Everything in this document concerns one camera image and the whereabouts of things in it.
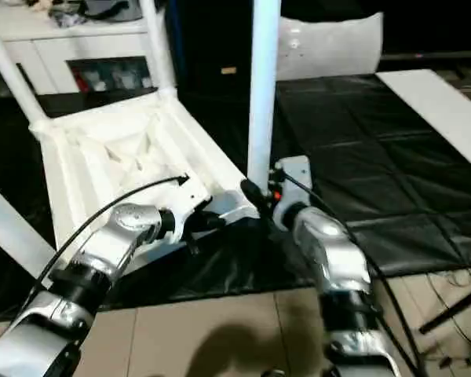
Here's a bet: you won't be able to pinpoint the white plastic table top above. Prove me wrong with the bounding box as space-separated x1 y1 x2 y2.
28 88 261 276

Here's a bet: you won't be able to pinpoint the black table mat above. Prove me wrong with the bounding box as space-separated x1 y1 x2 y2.
0 74 471 324

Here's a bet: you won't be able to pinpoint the grey cushion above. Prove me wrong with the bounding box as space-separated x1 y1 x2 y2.
276 11 385 82

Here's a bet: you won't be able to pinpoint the white flat board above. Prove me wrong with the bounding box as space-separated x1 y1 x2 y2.
374 69 471 180

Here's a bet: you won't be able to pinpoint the white glass-door cabinet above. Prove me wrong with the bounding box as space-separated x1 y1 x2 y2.
0 0 170 97

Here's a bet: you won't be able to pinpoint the dark items on cabinet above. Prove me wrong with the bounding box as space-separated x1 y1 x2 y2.
28 0 147 27

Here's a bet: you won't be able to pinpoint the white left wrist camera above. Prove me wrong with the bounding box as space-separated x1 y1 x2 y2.
165 178 217 241

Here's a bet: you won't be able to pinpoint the thin floor cable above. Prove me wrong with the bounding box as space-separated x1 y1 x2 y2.
422 270 471 302

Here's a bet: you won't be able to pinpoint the black metal frame leg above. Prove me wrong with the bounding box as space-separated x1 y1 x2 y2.
418 281 471 335

